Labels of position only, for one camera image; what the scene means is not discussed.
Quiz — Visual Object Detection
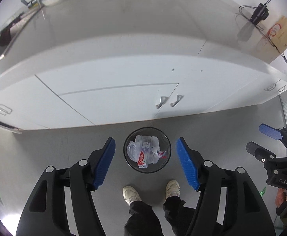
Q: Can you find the Colgate toothpaste box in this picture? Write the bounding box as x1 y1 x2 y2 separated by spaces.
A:
137 151 148 169

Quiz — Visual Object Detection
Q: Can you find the black trash bin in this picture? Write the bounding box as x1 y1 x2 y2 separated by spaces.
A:
123 127 172 174

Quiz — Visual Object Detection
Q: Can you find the right white shoe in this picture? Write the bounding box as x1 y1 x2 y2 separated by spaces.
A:
165 180 180 199

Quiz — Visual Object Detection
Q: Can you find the white shoe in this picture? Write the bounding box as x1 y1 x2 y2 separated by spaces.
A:
122 186 142 206
165 180 180 199

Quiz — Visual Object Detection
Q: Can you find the left white shoe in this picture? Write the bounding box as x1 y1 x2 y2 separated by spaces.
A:
122 186 142 206

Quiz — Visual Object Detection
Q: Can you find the white cabinet front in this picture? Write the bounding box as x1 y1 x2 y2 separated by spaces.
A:
0 33 287 131

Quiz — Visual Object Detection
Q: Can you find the brown paper bag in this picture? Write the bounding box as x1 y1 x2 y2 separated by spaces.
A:
267 16 287 53

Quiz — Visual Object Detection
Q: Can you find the black charger device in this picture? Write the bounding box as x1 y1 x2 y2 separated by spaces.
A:
249 3 269 26

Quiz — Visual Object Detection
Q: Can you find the steel sink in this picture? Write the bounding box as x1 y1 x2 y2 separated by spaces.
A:
0 5 41 60

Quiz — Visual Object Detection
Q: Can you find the black cable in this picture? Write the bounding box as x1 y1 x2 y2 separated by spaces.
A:
234 0 287 65

